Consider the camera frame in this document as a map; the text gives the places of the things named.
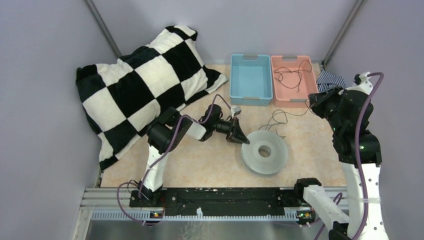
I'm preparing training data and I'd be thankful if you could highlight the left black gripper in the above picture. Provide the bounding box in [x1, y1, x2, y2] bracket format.
[211, 116, 249, 145]

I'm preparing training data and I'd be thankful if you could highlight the translucent white cable spool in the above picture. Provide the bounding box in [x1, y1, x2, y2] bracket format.
[241, 130, 289, 175]

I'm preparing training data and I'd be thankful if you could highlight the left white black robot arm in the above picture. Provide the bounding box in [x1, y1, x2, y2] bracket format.
[137, 103, 250, 207]

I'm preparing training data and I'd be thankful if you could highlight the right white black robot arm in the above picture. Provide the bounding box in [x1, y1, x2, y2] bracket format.
[293, 72, 388, 240]

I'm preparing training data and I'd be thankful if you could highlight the blue white striped cloth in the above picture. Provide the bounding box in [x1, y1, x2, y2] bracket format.
[316, 70, 346, 93]

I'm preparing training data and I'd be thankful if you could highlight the pink plastic bin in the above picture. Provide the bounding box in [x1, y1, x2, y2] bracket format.
[270, 55, 318, 108]

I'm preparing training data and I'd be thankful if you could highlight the blue plastic bin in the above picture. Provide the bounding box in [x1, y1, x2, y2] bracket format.
[229, 54, 273, 107]

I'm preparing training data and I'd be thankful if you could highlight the black white checkered pillow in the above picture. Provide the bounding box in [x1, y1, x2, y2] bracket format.
[75, 25, 228, 170]

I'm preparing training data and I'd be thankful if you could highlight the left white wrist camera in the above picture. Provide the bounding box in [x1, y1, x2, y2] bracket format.
[230, 105, 242, 118]

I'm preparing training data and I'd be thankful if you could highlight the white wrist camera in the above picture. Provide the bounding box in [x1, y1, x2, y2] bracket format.
[230, 105, 242, 118]
[352, 71, 373, 89]

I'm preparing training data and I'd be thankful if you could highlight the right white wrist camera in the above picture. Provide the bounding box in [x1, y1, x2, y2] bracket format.
[352, 71, 373, 89]

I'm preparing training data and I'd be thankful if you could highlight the right corner metal post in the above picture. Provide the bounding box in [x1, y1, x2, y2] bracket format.
[321, 0, 368, 69]

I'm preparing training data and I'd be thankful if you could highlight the corner metal post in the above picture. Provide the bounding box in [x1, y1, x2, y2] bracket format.
[321, 0, 368, 69]
[83, 0, 122, 58]

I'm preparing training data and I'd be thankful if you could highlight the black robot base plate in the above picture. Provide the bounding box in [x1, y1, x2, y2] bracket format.
[129, 187, 307, 217]

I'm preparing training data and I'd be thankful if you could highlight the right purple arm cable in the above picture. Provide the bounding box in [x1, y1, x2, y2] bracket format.
[314, 71, 385, 240]

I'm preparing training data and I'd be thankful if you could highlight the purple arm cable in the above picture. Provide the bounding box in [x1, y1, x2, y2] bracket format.
[116, 94, 233, 227]
[314, 71, 385, 240]

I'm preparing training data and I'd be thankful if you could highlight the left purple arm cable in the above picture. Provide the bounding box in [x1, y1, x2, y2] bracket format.
[116, 94, 233, 227]

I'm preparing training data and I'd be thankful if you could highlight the aluminium frame rail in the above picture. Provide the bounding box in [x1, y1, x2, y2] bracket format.
[73, 183, 349, 240]

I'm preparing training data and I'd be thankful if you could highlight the left corner metal post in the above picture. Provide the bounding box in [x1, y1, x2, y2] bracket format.
[83, 0, 122, 58]

